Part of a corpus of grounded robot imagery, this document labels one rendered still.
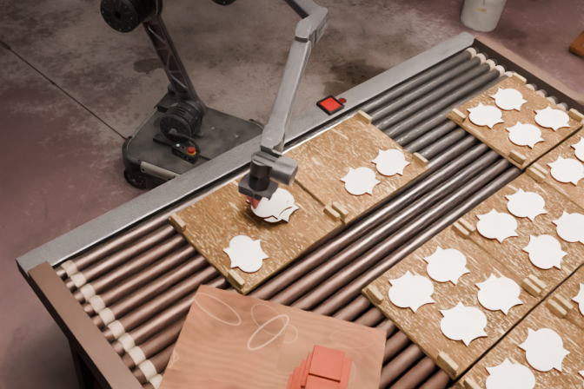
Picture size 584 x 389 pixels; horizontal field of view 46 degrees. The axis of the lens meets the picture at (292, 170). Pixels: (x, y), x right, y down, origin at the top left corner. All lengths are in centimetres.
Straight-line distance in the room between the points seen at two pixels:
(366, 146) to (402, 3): 278
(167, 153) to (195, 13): 160
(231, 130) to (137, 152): 48
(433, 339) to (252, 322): 51
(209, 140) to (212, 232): 131
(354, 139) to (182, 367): 109
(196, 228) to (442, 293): 75
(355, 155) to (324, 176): 16
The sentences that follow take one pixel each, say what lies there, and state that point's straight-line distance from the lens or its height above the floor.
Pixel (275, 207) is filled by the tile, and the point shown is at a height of 98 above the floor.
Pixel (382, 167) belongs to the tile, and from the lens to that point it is 233.
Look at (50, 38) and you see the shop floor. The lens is 449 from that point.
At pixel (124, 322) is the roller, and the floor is 92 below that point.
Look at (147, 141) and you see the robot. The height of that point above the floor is 24.
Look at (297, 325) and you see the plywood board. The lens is 178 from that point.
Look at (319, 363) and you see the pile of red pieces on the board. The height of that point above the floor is 126.
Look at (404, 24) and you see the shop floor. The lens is 485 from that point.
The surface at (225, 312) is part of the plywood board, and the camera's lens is 178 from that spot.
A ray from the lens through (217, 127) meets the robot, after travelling 343.
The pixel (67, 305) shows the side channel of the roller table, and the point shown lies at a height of 95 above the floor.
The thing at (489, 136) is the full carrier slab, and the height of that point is 94.
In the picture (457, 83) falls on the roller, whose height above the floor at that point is 92.
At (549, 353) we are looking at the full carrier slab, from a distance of 205.
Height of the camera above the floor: 254
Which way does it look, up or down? 45 degrees down
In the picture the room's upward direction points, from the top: 8 degrees clockwise
